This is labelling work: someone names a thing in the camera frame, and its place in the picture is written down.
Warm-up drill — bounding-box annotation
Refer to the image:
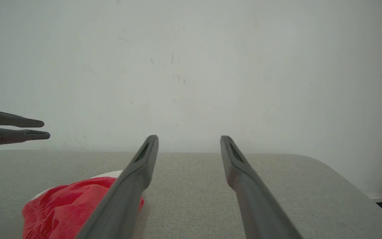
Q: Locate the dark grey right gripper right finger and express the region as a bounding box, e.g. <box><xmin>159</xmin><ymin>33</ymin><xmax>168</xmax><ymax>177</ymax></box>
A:
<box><xmin>220</xmin><ymin>135</ymin><xmax>303</xmax><ymax>239</ymax></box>

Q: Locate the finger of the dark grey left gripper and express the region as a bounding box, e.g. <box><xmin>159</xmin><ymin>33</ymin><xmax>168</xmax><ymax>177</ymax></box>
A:
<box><xmin>0</xmin><ymin>125</ymin><xmax>51</xmax><ymax>147</ymax></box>
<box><xmin>0</xmin><ymin>107</ymin><xmax>45</xmax><ymax>128</ymax></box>

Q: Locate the red jersey with white trim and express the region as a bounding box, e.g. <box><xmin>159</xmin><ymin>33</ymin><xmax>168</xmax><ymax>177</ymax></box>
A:
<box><xmin>21</xmin><ymin>170</ymin><xmax>145</xmax><ymax>239</ymax></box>

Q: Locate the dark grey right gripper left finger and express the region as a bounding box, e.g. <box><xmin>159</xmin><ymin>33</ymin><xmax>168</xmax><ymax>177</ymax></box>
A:
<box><xmin>75</xmin><ymin>134</ymin><xmax>159</xmax><ymax>239</ymax></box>

